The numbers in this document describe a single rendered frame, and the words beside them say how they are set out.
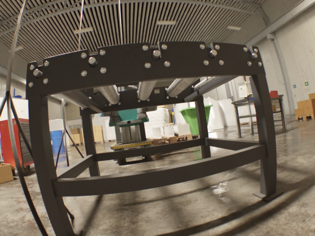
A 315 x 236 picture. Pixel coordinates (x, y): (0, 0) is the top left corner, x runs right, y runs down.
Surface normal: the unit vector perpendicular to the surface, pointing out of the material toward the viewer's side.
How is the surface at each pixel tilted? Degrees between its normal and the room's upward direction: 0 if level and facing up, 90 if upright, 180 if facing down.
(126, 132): 90
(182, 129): 90
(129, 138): 90
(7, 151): 90
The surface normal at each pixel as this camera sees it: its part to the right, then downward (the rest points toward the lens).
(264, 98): 0.15, -0.07
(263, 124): -0.98, 0.13
